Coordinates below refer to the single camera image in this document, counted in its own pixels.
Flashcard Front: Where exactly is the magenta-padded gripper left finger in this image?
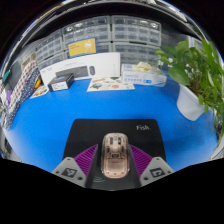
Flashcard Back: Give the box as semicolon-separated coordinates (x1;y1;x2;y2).
51;143;101;190

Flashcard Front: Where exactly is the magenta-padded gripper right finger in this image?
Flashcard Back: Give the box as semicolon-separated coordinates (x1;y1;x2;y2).
128;143;175;189

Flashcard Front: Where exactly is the transparent pink computer mouse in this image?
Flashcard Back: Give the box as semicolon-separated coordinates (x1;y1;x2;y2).
100;132;131;179

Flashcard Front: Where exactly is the black mouse pad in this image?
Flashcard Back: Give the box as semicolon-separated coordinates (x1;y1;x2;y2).
62;118;167;192

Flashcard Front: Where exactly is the green plant in white pot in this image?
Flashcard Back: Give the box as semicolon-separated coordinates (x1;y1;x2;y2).
154;39;224;148

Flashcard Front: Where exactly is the small black box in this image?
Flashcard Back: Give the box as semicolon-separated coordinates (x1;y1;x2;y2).
47;73;75;93

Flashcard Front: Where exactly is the white and blue tissue box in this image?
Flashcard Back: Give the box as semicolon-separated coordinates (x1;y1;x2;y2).
120;61;168;88

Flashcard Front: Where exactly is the red blue checkered cloth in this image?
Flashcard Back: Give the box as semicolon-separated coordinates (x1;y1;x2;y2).
6;59;38;118

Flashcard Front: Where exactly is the long white keyboard box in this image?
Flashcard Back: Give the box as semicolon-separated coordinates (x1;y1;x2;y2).
39;52;122;87

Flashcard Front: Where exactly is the yellow flat box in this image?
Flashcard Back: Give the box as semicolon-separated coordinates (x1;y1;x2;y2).
67;37;98;58

